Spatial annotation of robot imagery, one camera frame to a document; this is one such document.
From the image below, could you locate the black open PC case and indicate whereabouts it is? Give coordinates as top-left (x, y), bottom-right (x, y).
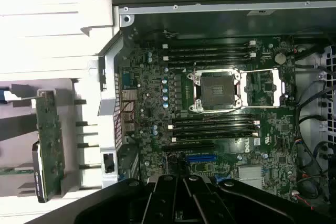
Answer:
top-left (86, 0), bottom-right (336, 218)

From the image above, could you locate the green motherboard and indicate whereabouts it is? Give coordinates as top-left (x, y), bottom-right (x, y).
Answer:
top-left (117, 23), bottom-right (300, 204)

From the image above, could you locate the black expansion slot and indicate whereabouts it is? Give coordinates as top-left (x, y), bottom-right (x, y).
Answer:
top-left (161, 142), bottom-right (215, 153)

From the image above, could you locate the CPU socket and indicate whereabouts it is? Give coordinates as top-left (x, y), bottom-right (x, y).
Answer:
top-left (187, 68), bottom-right (244, 113)

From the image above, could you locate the silver chipset heatsink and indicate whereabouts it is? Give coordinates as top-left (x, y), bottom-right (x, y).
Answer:
top-left (237, 166), bottom-right (265, 187)

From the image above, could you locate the thin metal locking lever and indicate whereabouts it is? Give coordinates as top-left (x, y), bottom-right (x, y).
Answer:
top-left (201, 106), bottom-right (244, 118)

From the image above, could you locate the round coin battery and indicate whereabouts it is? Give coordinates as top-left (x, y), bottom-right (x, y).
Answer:
top-left (274, 52), bottom-right (287, 65)

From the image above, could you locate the blue expansion slot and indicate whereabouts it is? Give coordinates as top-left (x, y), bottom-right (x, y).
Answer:
top-left (185, 154), bottom-right (217, 162)

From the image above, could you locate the grey parts rack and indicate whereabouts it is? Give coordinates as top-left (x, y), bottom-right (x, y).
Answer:
top-left (0, 77), bottom-right (103, 204)

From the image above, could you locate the metal socket cover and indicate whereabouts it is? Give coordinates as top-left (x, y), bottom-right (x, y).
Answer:
top-left (240, 68), bottom-right (286, 109)

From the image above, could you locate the black wire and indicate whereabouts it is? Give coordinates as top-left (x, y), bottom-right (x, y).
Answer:
top-left (298, 79), bottom-right (336, 156)

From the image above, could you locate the perforated metal disk bay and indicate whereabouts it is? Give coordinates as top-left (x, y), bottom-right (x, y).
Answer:
top-left (316, 44), bottom-right (336, 141)

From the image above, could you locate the thin red wire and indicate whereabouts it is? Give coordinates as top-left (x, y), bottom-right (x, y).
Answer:
top-left (115, 100), bottom-right (137, 125)

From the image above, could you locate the RAM slot with white latches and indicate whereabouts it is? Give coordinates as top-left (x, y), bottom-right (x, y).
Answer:
top-left (162, 39), bottom-right (257, 50)
top-left (162, 52), bottom-right (257, 62)
top-left (170, 131), bottom-right (260, 143)
top-left (167, 119), bottom-right (260, 131)

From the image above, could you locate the green RAM stick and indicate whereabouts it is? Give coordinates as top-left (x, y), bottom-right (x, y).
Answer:
top-left (0, 166), bottom-right (36, 176)

